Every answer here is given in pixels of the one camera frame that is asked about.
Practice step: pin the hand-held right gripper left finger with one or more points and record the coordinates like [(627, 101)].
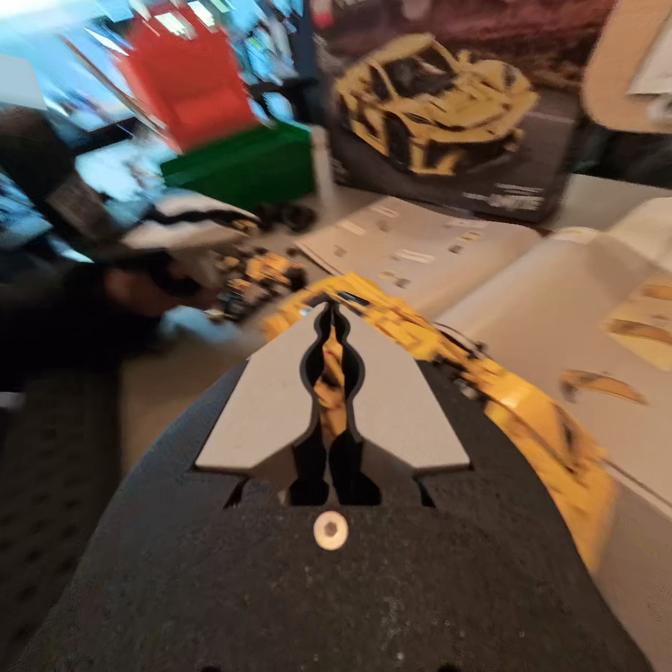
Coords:
[(252, 414)]

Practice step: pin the wooden sign board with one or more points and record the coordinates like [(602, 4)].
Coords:
[(609, 68)]

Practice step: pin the green storage bin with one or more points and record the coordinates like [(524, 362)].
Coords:
[(246, 168)]

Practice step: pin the instruction booklet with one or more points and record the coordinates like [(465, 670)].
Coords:
[(420, 231)]

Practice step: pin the perforated grey panel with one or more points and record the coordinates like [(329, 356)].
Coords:
[(52, 498)]

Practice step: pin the person's left hand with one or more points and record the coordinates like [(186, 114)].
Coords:
[(147, 294)]

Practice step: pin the pile of black brick parts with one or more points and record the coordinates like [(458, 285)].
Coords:
[(262, 278)]

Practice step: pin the yellow toy brick car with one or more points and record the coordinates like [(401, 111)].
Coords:
[(551, 435)]

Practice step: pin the white paper notice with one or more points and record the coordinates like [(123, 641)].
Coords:
[(651, 68)]

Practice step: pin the toy car box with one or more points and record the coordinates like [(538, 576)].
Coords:
[(472, 173)]

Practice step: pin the person's left forearm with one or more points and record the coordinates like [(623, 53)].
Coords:
[(52, 325)]

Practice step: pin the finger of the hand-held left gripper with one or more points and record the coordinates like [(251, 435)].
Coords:
[(204, 206), (178, 237)]

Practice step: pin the red storage bin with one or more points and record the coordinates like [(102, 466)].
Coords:
[(189, 78)]

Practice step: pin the grey desk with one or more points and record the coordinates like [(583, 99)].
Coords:
[(173, 367)]

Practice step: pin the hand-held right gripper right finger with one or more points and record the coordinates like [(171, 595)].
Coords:
[(409, 414)]

